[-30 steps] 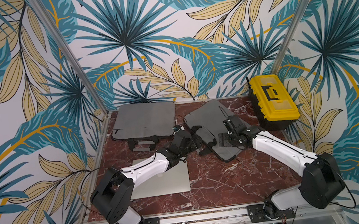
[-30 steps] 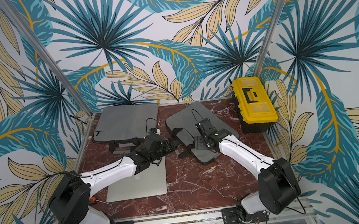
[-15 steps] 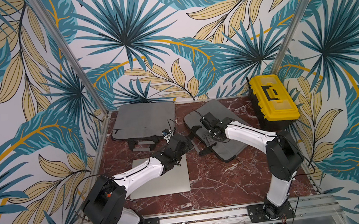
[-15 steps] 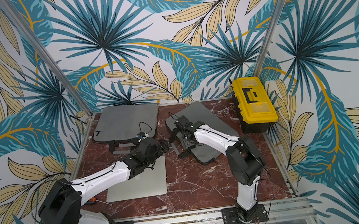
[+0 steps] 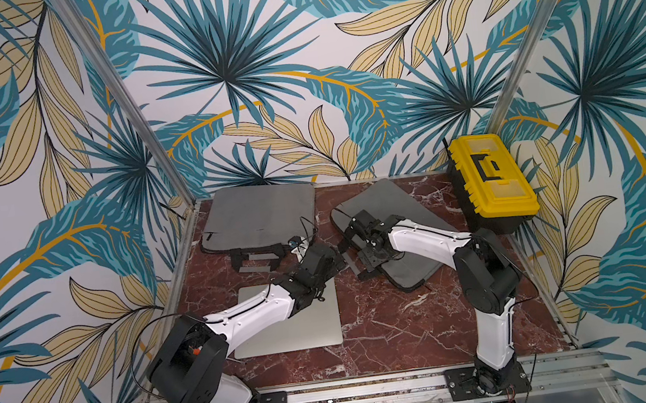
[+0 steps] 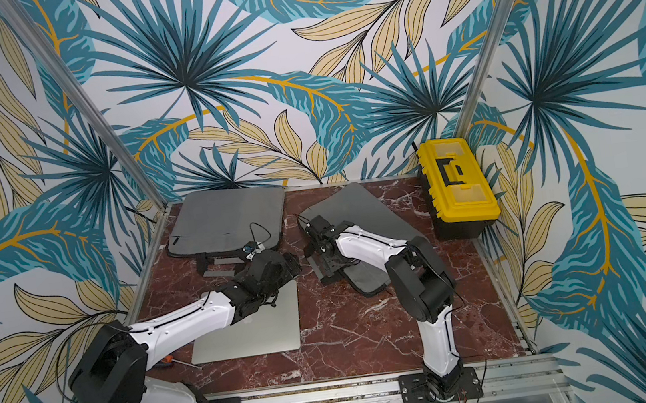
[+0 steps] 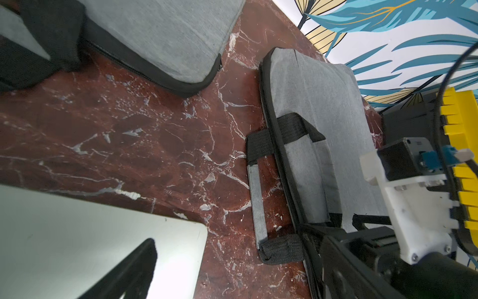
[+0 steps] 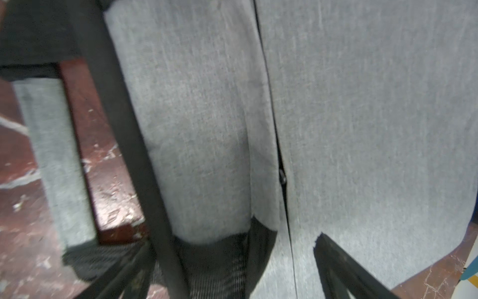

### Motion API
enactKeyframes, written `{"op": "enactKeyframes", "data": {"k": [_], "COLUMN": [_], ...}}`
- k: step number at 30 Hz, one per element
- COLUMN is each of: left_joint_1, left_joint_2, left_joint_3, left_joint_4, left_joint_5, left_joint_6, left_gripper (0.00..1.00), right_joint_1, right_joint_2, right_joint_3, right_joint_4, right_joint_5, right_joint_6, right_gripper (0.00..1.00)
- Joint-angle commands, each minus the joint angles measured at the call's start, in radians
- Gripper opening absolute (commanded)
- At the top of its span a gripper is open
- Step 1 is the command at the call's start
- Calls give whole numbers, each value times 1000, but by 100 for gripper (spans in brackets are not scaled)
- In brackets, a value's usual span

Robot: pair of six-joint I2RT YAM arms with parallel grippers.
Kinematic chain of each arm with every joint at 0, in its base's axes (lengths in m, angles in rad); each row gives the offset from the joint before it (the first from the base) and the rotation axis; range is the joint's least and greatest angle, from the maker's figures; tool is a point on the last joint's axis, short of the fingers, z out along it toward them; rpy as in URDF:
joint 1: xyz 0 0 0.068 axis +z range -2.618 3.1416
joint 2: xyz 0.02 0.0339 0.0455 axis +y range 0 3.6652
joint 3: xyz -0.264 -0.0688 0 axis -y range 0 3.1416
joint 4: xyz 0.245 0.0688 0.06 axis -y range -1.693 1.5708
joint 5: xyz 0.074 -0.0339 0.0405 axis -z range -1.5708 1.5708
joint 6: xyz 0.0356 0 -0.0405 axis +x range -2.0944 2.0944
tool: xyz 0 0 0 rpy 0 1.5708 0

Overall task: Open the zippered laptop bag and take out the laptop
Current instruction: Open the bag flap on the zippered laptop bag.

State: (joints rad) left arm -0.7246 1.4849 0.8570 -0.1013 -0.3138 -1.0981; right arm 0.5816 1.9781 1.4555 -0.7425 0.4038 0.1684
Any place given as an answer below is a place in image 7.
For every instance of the silver laptop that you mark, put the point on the silver laptop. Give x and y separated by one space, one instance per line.
54 247

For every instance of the grey laptop bag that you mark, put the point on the grey laptop bag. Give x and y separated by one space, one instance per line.
317 131
175 44

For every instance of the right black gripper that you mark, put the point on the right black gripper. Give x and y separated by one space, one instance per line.
366 264

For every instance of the yellow black toolbox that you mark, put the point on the yellow black toolbox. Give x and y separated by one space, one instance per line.
459 149

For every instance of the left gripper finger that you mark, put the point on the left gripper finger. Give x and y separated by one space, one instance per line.
131 278

